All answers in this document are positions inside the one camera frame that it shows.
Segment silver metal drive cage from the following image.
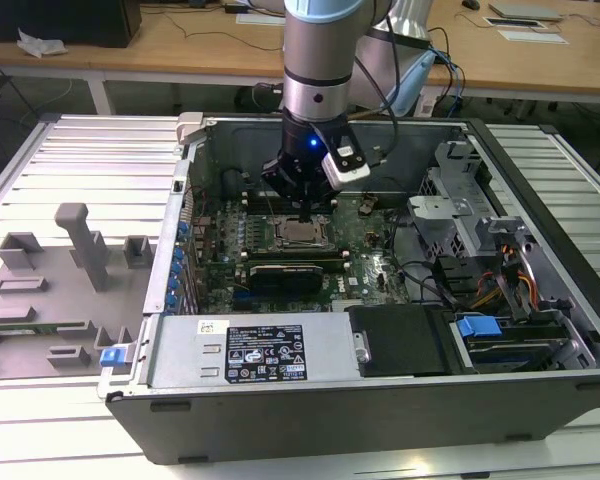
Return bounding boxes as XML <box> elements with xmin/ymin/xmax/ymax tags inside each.
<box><xmin>408</xmin><ymin>142</ymin><xmax>526</xmax><ymax>251</ymax></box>

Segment black plastic shroud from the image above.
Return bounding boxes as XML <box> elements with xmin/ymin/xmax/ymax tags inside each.
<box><xmin>347</xmin><ymin>304</ymin><xmax>454</xmax><ymax>377</ymax></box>

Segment grey case latch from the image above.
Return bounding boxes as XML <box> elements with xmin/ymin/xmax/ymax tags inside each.
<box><xmin>174</xmin><ymin>112</ymin><xmax>205</xmax><ymax>147</ymax></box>

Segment black desk cable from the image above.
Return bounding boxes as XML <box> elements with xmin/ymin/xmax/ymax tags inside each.
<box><xmin>142</xmin><ymin>7</ymin><xmax>286</xmax><ymax>41</ymax></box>

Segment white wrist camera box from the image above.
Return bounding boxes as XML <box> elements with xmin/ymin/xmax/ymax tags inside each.
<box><xmin>321</xmin><ymin>144</ymin><xmax>371</xmax><ymax>192</ymax></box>

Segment black camera cable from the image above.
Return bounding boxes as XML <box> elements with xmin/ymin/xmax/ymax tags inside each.
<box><xmin>352</xmin><ymin>14</ymin><xmax>406</xmax><ymax>171</ymax></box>

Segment green RAM stick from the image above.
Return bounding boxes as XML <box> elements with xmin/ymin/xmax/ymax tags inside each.
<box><xmin>0</xmin><ymin>325</ymin><xmax>61</xmax><ymax>335</ymax></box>

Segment open black PC case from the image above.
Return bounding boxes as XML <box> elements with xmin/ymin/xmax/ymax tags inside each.
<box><xmin>97</xmin><ymin>112</ymin><xmax>600</xmax><ymax>466</ymax></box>

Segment silver power supply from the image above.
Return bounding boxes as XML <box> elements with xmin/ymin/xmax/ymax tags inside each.
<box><xmin>147</xmin><ymin>313</ymin><xmax>364</xmax><ymax>391</ymax></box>

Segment pale blue teach pendant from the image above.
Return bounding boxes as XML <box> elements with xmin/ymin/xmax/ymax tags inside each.
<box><xmin>393</xmin><ymin>49</ymin><xmax>437</xmax><ymax>115</ymax></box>

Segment orange yellow power wires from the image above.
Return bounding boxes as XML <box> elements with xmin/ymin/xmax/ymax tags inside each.
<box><xmin>472</xmin><ymin>243</ymin><xmax>539</xmax><ymax>311</ymax></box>

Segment grey laptop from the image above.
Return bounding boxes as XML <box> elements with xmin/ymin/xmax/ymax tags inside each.
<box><xmin>488</xmin><ymin>0</ymin><xmax>565</xmax><ymax>22</ymax></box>

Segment black computer tower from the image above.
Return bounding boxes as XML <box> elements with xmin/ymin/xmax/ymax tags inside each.
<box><xmin>0</xmin><ymin>0</ymin><xmax>142</xmax><ymax>49</ymax></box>

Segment green motherboard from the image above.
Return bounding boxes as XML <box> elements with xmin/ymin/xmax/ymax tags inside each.
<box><xmin>194</xmin><ymin>192</ymin><xmax>416</xmax><ymax>316</ymax></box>

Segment blue cable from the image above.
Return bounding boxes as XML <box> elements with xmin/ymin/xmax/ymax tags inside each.
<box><xmin>427</xmin><ymin>44</ymin><xmax>466</xmax><ymax>101</ymax></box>

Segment CPU socket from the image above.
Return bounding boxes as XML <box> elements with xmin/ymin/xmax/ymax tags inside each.
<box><xmin>269</xmin><ymin>214</ymin><xmax>337</xmax><ymax>251</ymax></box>

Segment wooden desk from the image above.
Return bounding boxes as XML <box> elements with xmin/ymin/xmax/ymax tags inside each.
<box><xmin>0</xmin><ymin>0</ymin><xmax>600</xmax><ymax>117</ymax></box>

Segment grey parts rack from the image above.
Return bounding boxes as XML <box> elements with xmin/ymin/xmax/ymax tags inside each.
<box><xmin>0</xmin><ymin>202</ymin><xmax>157</xmax><ymax>381</ymax></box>

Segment crumpled white paper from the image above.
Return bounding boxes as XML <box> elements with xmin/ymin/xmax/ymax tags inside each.
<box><xmin>17</xmin><ymin>27</ymin><xmax>69</xmax><ymax>57</ymax></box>

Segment blue case latch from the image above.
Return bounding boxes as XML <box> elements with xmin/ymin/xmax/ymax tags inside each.
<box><xmin>101</xmin><ymin>347</ymin><xmax>134</xmax><ymax>372</ymax></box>

